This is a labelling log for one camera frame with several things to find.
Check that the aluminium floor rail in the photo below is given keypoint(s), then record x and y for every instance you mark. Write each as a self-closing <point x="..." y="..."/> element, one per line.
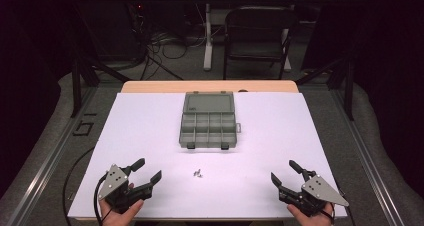
<point x="366" y="159"/>
<point x="46" y="166"/>

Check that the black folding chair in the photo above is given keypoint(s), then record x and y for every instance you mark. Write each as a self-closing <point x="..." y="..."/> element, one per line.
<point x="260" y="29"/>

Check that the black metal frame stand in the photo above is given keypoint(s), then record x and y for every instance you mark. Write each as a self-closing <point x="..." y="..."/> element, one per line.
<point x="76" y="86"/>
<point x="348" y="86"/>

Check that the white desk leg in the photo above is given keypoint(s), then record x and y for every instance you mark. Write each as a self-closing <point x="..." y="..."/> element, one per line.
<point x="208" y="39"/>

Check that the person's right hand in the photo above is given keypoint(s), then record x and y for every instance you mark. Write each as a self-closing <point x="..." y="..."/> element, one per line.
<point x="313" y="220"/>

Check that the grey compartment organizer box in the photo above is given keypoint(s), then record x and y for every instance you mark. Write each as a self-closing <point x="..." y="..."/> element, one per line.
<point x="208" y="119"/>

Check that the white table mat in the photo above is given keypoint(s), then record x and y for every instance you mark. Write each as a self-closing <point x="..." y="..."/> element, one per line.
<point x="140" y="136"/>

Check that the person's left hand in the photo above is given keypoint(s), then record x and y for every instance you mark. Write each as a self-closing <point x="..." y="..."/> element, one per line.
<point x="118" y="218"/>

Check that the light wooden table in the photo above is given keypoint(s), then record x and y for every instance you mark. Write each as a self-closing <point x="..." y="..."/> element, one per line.
<point x="206" y="86"/>

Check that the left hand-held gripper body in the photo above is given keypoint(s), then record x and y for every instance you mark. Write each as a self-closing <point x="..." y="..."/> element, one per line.
<point x="115" y="182"/>

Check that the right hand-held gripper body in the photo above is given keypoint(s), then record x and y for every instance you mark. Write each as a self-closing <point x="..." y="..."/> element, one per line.
<point x="316" y="191"/>

